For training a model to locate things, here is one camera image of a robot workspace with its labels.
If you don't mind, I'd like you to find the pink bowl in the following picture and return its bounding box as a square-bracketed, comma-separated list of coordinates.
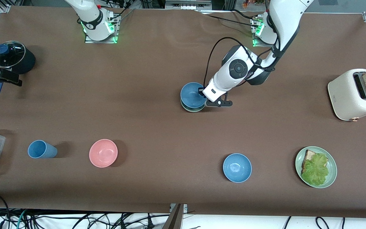
[89, 139, 119, 168]

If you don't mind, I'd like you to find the green lettuce leaf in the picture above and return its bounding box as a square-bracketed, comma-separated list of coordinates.
[302, 153, 329, 186]

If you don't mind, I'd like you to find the bread slice on plate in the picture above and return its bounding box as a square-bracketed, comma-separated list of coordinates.
[302, 149, 317, 174]

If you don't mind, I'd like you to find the green bowl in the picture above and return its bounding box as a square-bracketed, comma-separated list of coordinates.
[181, 100, 206, 112]

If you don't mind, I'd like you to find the dark blue saucepan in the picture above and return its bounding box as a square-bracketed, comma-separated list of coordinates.
[0, 40, 36, 97]

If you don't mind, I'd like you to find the teal cable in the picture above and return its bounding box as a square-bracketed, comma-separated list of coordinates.
[16, 209, 28, 229]

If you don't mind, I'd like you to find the cream white toaster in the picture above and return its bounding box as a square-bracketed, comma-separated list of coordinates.
[328, 69, 366, 122]

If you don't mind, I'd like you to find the black base power cable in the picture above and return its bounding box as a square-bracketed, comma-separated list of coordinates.
[200, 9, 261, 29]

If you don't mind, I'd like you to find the glass lid with blue knob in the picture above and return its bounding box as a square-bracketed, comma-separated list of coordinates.
[0, 41, 26, 68]

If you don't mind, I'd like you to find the blue cup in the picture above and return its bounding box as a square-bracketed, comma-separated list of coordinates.
[28, 140, 58, 159]

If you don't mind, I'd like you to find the green plate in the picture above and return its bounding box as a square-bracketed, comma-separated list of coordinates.
[295, 146, 338, 189]

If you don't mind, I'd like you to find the blue bowl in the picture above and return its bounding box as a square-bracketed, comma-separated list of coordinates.
[223, 153, 252, 183]
[180, 82, 207, 108]

